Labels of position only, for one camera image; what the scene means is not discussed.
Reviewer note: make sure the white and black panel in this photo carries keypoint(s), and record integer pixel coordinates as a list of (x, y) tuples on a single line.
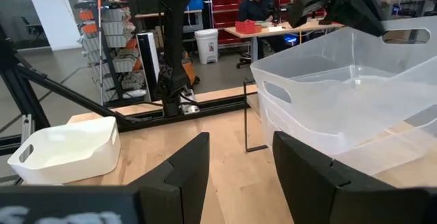
[(147, 63)]

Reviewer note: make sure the black aluminium table frame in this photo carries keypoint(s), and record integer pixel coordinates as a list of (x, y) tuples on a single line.
[(68, 94)]

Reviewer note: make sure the orange object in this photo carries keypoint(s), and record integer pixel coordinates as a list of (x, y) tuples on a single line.
[(189, 68)]

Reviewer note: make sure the wooden desk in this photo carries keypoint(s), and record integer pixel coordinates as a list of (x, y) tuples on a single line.
[(290, 28)]

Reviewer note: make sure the rack of grey orange bins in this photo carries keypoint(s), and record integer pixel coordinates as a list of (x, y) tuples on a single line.
[(116, 39)]

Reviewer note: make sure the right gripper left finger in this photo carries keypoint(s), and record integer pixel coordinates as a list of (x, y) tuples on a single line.
[(184, 183)]

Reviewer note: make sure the white plastic basket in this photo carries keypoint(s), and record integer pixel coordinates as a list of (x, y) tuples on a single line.
[(68, 152)]

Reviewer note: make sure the white trash bin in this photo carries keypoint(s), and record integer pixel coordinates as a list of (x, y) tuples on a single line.
[(207, 46)]

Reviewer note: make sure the red box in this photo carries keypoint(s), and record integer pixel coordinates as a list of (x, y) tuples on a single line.
[(246, 27)]

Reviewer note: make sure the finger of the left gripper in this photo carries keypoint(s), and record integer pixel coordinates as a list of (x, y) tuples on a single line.
[(365, 9)]

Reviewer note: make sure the rack of red bins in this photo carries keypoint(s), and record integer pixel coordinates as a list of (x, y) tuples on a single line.
[(225, 9)]

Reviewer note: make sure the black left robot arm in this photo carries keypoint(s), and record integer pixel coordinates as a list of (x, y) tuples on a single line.
[(175, 46)]

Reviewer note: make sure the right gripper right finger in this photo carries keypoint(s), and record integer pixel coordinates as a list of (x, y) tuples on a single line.
[(307, 190)]

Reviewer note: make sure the person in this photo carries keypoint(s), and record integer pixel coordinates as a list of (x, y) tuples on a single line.
[(257, 7)]

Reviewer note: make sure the clear plastic basket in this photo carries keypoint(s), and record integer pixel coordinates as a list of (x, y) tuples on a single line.
[(341, 46), (392, 164), (273, 128)]

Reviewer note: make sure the blue bin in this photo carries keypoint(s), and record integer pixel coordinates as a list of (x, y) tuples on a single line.
[(196, 3)]

